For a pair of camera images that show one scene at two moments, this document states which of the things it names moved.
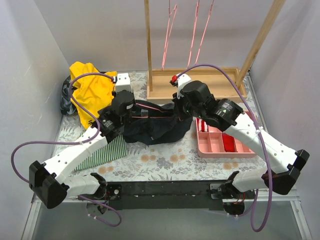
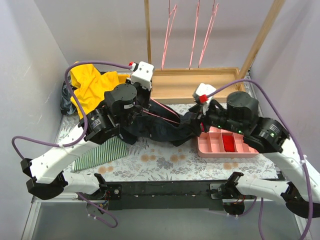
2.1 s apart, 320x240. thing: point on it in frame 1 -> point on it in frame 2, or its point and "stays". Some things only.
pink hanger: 151,107 -> 160,117
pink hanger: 194,30 -> 214,11
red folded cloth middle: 229,143 stays
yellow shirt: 92,92 stays
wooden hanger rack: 224,82 stays
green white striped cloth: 115,148 stays
